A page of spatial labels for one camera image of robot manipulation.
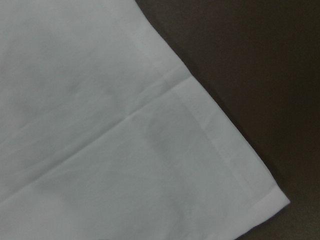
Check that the white long-sleeve printed shirt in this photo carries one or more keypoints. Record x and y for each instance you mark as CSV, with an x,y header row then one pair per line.
x,y
106,135

